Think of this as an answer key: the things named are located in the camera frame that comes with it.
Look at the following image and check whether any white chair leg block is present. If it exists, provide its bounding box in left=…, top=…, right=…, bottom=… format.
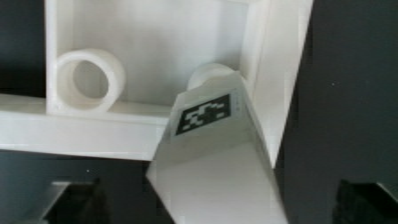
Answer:
left=146, top=63, right=290, bottom=224

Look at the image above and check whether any white chair seat part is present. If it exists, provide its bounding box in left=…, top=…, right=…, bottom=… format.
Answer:
left=43, top=0, right=316, bottom=168

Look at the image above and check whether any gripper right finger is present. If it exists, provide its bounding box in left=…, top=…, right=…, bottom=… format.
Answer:
left=334, top=180, right=398, bottom=224

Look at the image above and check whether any white U-shaped fence frame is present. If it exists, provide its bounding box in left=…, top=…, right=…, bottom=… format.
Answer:
left=0, top=93, right=174, bottom=162

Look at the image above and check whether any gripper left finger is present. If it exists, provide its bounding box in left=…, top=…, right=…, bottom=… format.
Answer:
left=16, top=179, right=110, bottom=224

